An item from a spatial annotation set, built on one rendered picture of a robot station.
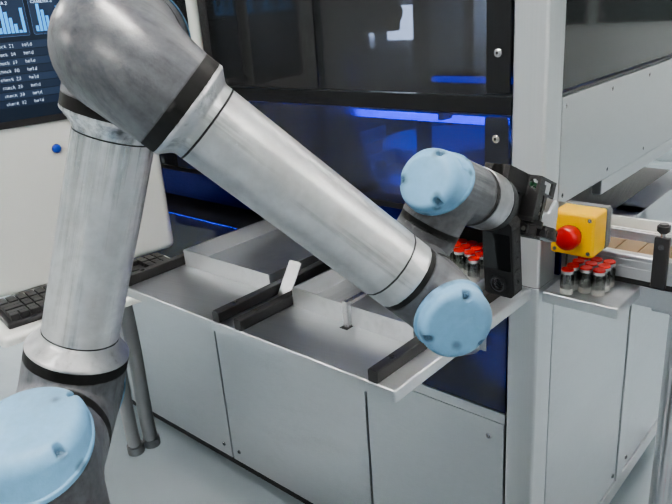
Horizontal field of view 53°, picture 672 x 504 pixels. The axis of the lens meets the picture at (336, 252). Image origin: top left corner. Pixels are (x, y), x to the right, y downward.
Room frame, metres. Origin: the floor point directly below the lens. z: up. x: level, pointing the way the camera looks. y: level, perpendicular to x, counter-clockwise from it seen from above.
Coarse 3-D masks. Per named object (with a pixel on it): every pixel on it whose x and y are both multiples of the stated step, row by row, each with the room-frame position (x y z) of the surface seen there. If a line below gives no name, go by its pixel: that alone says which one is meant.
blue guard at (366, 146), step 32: (288, 128) 1.47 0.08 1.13; (320, 128) 1.40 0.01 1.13; (352, 128) 1.34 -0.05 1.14; (384, 128) 1.29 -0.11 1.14; (416, 128) 1.24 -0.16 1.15; (448, 128) 1.19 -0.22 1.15; (480, 128) 1.15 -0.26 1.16; (160, 160) 1.81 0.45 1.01; (352, 160) 1.35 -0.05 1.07; (384, 160) 1.29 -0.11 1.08; (480, 160) 1.15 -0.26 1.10; (384, 192) 1.29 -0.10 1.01
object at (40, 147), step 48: (0, 0) 1.49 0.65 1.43; (48, 0) 1.55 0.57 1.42; (0, 48) 1.48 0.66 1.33; (0, 96) 1.47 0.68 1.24; (48, 96) 1.53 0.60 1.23; (0, 144) 1.46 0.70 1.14; (48, 144) 1.52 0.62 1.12; (0, 192) 1.44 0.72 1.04; (48, 192) 1.50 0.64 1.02; (0, 240) 1.43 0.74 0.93; (48, 240) 1.49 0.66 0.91; (144, 240) 1.63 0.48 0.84; (0, 288) 1.41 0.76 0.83
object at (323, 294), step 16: (336, 272) 1.16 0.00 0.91; (304, 288) 1.10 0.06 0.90; (320, 288) 1.13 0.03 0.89; (336, 288) 1.14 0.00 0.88; (352, 288) 1.14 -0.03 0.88; (480, 288) 1.05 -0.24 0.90; (304, 304) 1.07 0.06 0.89; (320, 304) 1.04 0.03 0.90; (336, 304) 1.01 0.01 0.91; (352, 304) 1.07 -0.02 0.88; (368, 304) 1.06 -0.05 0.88; (352, 320) 0.99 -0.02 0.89; (368, 320) 0.97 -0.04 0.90; (384, 320) 0.94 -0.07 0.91; (400, 320) 0.93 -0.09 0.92; (400, 336) 0.92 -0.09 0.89
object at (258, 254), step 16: (256, 224) 1.48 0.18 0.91; (208, 240) 1.38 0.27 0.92; (224, 240) 1.40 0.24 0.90; (240, 240) 1.44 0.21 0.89; (256, 240) 1.45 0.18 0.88; (272, 240) 1.44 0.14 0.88; (288, 240) 1.43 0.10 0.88; (192, 256) 1.31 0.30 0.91; (208, 256) 1.28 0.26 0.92; (224, 256) 1.36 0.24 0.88; (240, 256) 1.35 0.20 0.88; (256, 256) 1.34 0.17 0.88; (272, 256) 1.34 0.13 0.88; (288, 256) 1.33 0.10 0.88; (304, 256) 1.32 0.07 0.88; (208, 272) 1.28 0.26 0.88; (224, 272) 1.24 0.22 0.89; (240, 272) 1.21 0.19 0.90; (256, 272) 1.18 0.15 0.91; (272, 272) 1.16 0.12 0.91
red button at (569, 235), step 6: (564, 228) 1.01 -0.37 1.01; (570, 228) 1.01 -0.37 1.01; (576, 228) 1.01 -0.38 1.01; (558, 234) 1.01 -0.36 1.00; (564, 234) 1.01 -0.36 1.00; (570, 234) 1.00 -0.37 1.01; (576, 234) 1.00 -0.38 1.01; (558, 240) 1.01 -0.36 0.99; (564, 240) 1.00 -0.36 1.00; (570, 240) 1.00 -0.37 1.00; (576, 240) 1.00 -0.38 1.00; (558, 246) 1.01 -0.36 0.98; (564, 246) 1.00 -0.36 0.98; (570, 246) 1.00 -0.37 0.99; (576, 246) 1.00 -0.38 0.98
